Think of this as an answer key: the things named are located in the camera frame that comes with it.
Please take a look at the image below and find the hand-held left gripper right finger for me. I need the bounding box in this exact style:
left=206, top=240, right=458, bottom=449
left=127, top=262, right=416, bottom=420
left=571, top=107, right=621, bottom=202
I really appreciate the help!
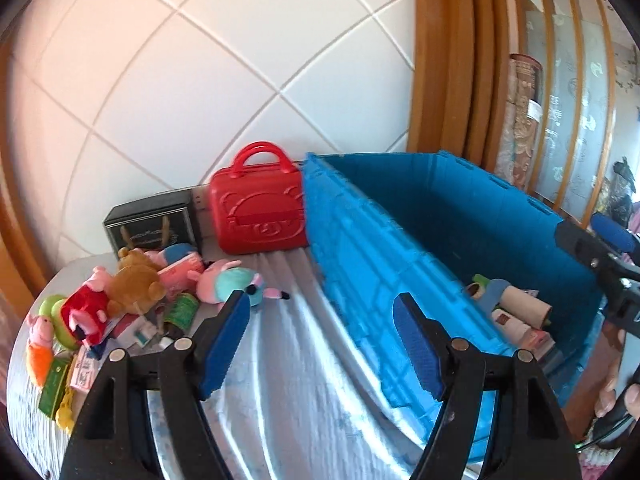
left=392, top=292, right=582, bottom=480

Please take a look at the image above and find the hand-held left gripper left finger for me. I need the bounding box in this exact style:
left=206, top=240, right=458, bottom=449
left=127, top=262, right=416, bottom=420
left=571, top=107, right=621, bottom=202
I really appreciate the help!
left=59, top=290, right=251, bottom=480

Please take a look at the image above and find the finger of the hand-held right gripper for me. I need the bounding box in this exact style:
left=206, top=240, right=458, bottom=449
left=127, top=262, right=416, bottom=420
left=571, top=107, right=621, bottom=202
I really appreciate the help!
left=591, top=212, right=640, bottom=253
left=555, top=219, right=626, bottom=286

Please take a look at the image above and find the blue three-arm foam boomerang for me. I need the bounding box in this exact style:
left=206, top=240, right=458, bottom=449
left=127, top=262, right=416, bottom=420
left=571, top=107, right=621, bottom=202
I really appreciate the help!
left=477, top=277, right=511, bottom=311

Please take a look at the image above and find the pink medicine box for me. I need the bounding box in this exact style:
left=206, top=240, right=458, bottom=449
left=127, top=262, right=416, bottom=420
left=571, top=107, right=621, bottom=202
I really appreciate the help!
left=522, top=329, right=557, bottom=361

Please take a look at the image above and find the blue plastic crate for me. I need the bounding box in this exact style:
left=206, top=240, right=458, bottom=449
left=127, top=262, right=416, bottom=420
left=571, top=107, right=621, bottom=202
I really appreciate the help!
left=300, top=149, right=618, bottom=461

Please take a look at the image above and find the cloth-covered round desktop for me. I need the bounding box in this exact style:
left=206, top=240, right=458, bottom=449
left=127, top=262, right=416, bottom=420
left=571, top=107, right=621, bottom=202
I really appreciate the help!
left=7, top=247, right=451, bottom=480

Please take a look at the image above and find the person's right hand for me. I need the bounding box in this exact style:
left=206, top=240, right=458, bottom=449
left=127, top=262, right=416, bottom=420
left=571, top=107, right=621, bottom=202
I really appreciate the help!
left=594, top=330, right=640, bottom=418

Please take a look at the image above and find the green printed can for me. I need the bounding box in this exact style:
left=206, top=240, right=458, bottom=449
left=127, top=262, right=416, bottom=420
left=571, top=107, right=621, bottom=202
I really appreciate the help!
left=162, top=294, right=198, bottom=333

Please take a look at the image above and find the pink plush with teal hat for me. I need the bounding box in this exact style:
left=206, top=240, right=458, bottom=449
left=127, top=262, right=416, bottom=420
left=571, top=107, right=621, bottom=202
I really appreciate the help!
left=196, top=258, right=291, bottom=307

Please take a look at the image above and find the white medicine box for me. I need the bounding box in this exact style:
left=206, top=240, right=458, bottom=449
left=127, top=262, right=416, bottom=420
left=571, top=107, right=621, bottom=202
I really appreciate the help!
left=112, top=312, right=158, bottom=348

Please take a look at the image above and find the brown bear plush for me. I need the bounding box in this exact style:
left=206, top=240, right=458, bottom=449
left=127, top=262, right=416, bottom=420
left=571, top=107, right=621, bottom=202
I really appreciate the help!
left=107, top=247, right=166, bottom=316

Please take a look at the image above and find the wooden frosted glass partition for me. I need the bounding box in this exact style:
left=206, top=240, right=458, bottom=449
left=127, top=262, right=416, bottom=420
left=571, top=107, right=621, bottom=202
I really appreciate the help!
left=507, top=0, right=626, bottom=226

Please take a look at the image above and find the red toy suitcase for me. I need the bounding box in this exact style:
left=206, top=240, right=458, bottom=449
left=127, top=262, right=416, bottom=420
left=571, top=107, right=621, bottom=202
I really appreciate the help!
left=209, top=141, right=309, bottom=255

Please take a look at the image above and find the black gift box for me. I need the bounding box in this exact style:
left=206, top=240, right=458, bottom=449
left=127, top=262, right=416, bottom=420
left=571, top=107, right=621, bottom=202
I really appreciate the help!
left=103, top=200, right=201, bottom=256

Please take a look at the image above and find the pink and white box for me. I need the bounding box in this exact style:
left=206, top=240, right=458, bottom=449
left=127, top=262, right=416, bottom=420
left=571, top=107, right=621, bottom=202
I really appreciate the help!
left=67, top=347, right=101, bottom=393

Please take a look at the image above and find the pink plush with red hood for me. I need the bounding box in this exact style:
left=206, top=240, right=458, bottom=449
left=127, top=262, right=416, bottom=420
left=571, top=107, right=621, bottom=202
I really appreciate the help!
left=60, top=266, right=113, bottom=346

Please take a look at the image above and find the rolled patterned mat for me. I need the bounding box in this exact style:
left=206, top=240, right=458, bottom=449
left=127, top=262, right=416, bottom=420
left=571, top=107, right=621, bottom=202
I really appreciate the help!
left=492, top=52, right=546, bottom=188

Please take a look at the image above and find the yellow plastic toy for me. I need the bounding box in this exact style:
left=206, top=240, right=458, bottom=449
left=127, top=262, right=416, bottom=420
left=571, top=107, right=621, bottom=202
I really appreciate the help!
left=56, top=390, right=81, bottom=433

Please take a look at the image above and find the green carton box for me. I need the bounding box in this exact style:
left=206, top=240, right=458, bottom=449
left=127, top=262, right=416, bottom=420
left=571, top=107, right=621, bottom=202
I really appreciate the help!
left=39, top=355, right=73, bottom=418

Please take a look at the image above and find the green plush toy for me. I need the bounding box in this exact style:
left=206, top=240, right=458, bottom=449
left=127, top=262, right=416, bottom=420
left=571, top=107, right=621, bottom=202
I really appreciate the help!
left=37, top=294, right=81, bottom=350

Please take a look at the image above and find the pink pig plush orange dress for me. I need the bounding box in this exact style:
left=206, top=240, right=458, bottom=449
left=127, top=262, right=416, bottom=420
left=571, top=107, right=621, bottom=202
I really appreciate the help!
left=25, top=312, right=56, bottom=386

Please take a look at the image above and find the wooden wall frame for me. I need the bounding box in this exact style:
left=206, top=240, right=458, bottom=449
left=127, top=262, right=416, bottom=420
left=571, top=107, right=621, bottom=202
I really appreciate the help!
left=407, top=0, right=511, bottom=176
left=0, top=45, right=51, bottom=286

